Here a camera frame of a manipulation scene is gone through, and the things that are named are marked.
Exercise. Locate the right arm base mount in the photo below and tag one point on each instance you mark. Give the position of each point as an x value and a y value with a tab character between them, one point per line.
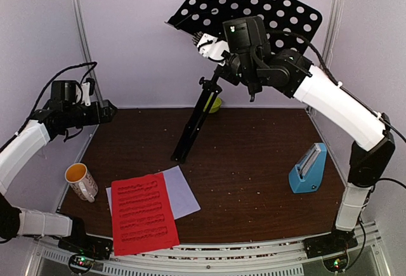
332	248

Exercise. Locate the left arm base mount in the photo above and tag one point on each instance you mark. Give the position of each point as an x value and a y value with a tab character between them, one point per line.
85	253

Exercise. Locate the left aluminium frame post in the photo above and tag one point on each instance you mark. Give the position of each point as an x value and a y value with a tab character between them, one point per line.
85	50

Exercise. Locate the black music stand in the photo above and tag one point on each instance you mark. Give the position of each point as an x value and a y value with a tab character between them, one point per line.
289	24

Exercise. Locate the aluminium frame post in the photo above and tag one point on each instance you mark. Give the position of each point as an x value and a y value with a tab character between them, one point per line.
85	50
328	31

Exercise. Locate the lavender paper sheet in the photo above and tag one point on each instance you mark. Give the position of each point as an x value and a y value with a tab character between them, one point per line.
182	193

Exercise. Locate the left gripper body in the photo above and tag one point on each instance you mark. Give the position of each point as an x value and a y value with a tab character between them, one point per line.
96	118

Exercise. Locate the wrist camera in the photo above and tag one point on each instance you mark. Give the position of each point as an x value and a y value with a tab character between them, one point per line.
210	47
84	91

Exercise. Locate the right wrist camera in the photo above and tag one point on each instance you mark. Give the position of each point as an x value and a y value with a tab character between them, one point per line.
210	47

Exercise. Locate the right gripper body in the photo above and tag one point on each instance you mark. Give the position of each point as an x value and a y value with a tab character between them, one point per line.
242	68

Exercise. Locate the right aluminium frame post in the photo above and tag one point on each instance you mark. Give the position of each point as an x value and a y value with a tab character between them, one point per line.
328	31

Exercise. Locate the blue metronome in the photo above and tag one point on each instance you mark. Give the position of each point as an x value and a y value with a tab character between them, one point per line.
307	175

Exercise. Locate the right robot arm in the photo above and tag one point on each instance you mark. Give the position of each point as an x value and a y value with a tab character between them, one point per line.
295	76

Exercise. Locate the red sheet music paper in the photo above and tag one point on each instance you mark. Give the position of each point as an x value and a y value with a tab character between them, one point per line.
142	218

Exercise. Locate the patterned white mug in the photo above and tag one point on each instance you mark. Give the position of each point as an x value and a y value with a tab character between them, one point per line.
82	182

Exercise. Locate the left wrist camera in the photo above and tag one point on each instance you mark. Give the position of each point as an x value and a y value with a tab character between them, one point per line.
84	91

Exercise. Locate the front aluminium rail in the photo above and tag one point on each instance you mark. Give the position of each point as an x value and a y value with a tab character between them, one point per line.
275	257

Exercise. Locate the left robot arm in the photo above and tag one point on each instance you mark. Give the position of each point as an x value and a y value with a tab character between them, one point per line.
69	106

